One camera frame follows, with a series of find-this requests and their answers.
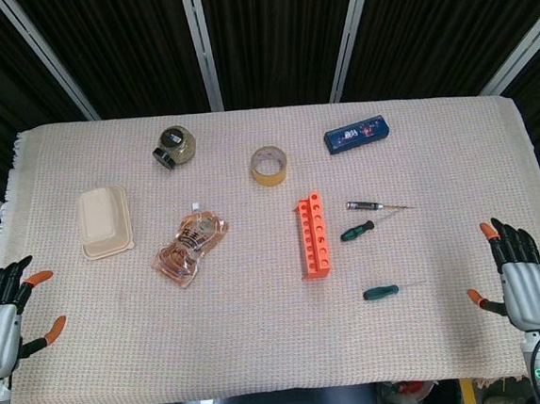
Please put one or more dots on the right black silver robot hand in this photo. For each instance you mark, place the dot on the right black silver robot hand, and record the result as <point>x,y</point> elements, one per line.
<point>528,293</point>

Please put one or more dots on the black metal precision screwdriver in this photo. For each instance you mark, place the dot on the black metal precision screwdriver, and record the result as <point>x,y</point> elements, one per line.
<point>360,205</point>

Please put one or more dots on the orange screwdriver rack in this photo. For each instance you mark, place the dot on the orange screwdriver rack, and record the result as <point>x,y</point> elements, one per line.
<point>316,273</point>

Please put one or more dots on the yellow strip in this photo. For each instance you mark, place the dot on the yellow strip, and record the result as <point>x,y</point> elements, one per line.
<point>469,397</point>

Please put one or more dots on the black waste bin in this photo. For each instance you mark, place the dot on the black waste bin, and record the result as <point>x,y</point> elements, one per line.
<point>448,399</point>

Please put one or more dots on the beige lidded food container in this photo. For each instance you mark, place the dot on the beige lidded food container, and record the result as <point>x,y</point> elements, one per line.
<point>101,217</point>

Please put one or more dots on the orange-brown sauce pouch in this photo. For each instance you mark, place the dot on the orange-brown sauce pouch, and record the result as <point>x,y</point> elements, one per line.
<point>189,247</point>

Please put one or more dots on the dark blue rectangular box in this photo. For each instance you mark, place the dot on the dark blue rectangular box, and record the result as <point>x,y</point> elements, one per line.
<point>356,135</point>

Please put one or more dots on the glass jar with black lid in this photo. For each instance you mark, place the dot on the glass jar with black lid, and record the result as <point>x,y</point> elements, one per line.
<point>177,146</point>

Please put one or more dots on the beige woven tablecloth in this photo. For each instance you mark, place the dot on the beige woven tablecloth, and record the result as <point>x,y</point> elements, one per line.
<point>262,330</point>

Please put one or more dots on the yellow tape roll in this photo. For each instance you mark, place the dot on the yellow tape roll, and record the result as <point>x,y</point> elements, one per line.
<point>268,179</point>

